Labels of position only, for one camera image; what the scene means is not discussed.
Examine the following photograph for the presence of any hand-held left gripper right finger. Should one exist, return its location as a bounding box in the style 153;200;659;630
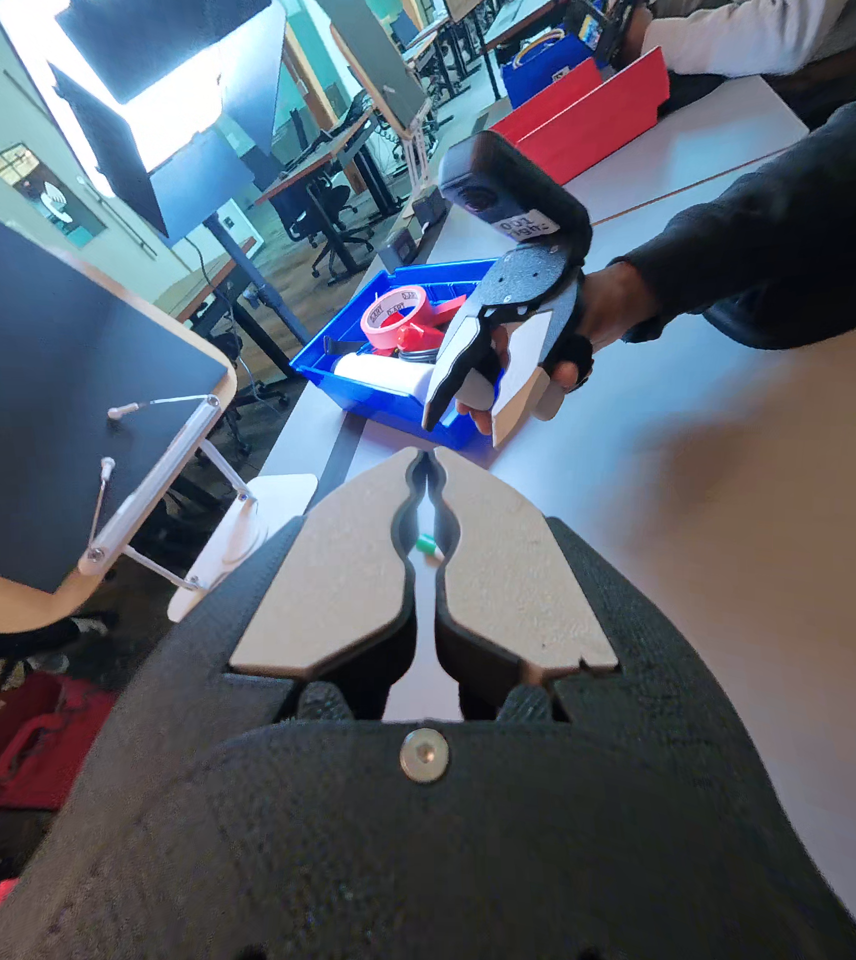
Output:
430;447;621;723

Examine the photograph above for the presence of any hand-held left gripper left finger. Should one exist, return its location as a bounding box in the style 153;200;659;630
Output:
229;447;427;721

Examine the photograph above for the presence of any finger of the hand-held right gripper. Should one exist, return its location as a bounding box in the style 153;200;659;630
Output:
490;309;555;451
421;311;510;434

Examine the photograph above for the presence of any red masking tape roll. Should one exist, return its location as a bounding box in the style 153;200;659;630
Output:
360;285;429;351

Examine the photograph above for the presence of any blue storage bin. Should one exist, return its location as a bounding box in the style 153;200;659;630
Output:
290;258;500;451
501;30;594;110

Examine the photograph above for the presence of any person's right forearm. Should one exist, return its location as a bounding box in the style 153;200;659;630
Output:
615;75;856;350

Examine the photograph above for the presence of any white cylinder roll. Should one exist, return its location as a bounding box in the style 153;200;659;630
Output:
332;352;437;402

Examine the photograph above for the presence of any black office chair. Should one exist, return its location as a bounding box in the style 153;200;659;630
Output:
206;330;290;455
278;180;377;279

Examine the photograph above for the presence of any black light stand pole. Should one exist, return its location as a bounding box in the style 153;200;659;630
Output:
203;213;309;346

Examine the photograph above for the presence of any wooden desk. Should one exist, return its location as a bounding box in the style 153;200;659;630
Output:
154;236;260;324
255;112;380;282

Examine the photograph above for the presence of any black board book stand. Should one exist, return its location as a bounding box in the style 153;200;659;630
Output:
0;191;320;635
315;0;433;196

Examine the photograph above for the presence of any red floor basket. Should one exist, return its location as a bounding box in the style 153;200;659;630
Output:
0;671;118;811

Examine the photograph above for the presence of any studio softbox light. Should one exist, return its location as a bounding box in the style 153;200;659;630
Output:
0;0;287;245

